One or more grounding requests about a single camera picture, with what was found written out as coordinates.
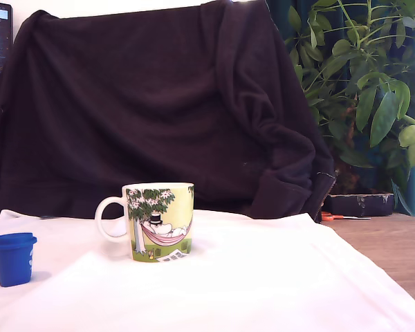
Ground dark rectangular planter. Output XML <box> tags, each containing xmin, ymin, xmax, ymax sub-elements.
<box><xmin>322</xmin><ymin>192</ymin><xmax>396</xmax><ymax>218</ymax></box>

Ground green illustrated coffee mug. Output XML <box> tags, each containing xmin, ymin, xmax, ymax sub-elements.
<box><xmin>94</xmin><ymin>182</ymin><xmax>195</xmax><ymax>264</ymax></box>

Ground dark draped jacket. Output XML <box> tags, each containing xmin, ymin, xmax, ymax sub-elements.
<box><xmin>0</xmin><ymin>0</ymin><xmax>338</xmax><ymax>224</ymax></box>

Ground white cloth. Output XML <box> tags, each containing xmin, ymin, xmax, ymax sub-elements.
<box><xmin>0</xmin><ymin>208</ymin><xmax>415</xmax><ymax>332</ymax></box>

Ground blue coffee capsule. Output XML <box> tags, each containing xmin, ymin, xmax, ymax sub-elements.
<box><xmin>0</xmin><ymin>232</ymin><xmax>38</xmax><ymax>288</ymax></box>

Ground green leafy houseplant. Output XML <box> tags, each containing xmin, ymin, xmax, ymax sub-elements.
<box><xmin>284</xmin><ymin>0</ymin><xmax>415</xmax><ymax>216</ymax></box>

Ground orange handled scissors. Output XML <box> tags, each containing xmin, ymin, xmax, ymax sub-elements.
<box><xmin>320</xmin><ymin>210</ymin><xmax>372</xmax><ymax>223</ymax></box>

